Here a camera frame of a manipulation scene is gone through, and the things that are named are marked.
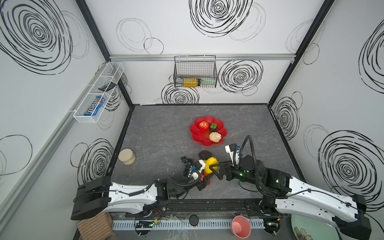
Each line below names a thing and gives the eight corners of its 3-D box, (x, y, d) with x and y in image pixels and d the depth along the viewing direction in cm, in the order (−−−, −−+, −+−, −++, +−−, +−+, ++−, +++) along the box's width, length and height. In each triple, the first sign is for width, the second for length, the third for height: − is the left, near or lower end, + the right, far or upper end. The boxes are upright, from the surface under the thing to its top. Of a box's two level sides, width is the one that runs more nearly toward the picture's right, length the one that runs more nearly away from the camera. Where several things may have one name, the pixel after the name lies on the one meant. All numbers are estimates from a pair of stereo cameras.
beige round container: (121, 165, 90) (116, 160, 84) (124, 154, 95) (120, 148, 89) (134, 165, 90) (130, 160, 84) (137, 154, 95) (133, 148, 89)
